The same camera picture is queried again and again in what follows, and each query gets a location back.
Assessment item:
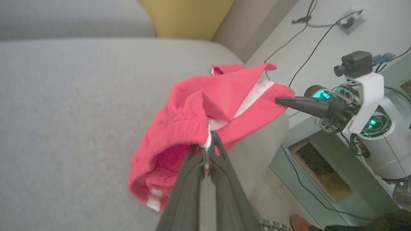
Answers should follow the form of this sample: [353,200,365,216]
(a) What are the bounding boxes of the grey fabric sofa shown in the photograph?
[0,0,290,231]

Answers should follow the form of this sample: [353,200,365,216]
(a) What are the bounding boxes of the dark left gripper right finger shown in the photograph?
[206,131,262,231]

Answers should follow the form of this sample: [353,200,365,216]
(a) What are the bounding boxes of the yellow sofa cushion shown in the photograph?
[138,0,235,40]

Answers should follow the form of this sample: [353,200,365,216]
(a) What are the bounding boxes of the red white sports garment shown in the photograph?
[128,63,295,212]

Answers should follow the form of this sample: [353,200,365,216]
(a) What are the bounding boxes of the thin black floor cable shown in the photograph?
[282,146,382,222]

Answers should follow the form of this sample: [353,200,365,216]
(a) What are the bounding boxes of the brown round object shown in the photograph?
[289,214,311,231]

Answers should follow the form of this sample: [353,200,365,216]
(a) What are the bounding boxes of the black wall socket cable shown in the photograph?
[288,10,364,88]

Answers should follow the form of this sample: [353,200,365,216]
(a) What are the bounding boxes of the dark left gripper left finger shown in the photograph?
[156,144,206,231]

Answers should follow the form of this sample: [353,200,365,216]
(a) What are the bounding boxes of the blue right camera connector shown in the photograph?
[372,53,396,65]

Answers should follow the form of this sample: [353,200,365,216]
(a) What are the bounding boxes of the black hanging wall cable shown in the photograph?
[264,0,318,81]

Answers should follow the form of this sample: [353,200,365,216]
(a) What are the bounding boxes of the white wall socket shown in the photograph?
[339,8,367,35]

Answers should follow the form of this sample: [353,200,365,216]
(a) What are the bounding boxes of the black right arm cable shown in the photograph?
[376,46,411,73]

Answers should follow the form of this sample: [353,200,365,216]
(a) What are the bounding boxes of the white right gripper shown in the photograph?
[275,72,385,135]

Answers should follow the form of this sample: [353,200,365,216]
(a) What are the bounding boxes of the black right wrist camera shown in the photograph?
[334,51,373,79]

